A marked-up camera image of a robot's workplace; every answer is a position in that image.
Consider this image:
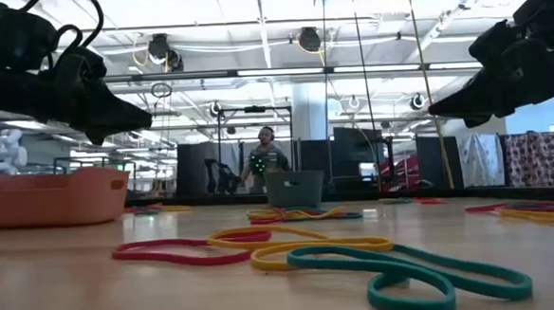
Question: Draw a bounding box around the white pillar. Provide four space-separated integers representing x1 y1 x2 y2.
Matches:
291 81 329 143

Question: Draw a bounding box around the black ceiling cable reel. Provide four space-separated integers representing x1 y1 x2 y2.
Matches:
296 26 323 55
146 30 186 73

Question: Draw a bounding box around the white robot figure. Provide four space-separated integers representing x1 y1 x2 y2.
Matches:
0 127 30 176

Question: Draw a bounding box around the black partition screen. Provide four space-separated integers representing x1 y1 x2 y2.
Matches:
415 134 463 191

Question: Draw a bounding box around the black hanging cable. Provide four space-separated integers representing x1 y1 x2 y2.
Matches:
348 0 383 193

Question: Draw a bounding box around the grey-teal plastic basket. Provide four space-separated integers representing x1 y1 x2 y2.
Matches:
263 169 327 211

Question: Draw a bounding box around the red frame object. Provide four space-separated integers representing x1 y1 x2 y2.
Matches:
379 155 420 191

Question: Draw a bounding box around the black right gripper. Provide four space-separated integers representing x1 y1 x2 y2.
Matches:
425 38 554 132

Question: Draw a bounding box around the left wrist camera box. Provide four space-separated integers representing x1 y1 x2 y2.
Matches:
52 44 109 87

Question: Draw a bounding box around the long overhead light bar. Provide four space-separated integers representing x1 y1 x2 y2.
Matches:
103 56 485 88

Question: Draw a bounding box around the person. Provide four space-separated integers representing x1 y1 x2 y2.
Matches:
235 124 293 196

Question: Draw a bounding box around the dark curtain panel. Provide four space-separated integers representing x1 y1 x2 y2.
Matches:
175 141 223 198

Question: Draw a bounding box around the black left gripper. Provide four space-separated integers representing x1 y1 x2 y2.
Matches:
0 61 155 152

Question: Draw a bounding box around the orange plastic basket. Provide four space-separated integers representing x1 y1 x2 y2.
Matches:
0 164 134 231

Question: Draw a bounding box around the red rubber band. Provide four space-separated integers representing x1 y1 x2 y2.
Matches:
249 214 289 226
123 202 165 216
411 194 446 207
464 198 554 215
110 228 275 272

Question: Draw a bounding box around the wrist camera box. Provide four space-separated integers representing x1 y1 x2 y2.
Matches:
52 44 109 87
467 18 528 73

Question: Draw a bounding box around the yellow hanging cable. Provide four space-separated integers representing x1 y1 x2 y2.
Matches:
405 0 455 191

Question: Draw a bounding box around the black panel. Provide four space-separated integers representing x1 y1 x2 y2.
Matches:
298 138 331 173

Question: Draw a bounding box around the dark circle-patterned cloth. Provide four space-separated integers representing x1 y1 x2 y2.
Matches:
502 130 554 191

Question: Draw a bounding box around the white patterned cloth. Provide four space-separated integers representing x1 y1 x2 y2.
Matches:
455 131 507 189

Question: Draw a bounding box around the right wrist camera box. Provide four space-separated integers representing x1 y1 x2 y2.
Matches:
467 18 528 73

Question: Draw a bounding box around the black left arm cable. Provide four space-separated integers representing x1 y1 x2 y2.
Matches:
19 0 108 69

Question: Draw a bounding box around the black metal frame rig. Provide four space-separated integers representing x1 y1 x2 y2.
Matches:
214 103 298 196

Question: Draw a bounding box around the black monitor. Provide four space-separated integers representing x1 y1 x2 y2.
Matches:
331 124 386 167

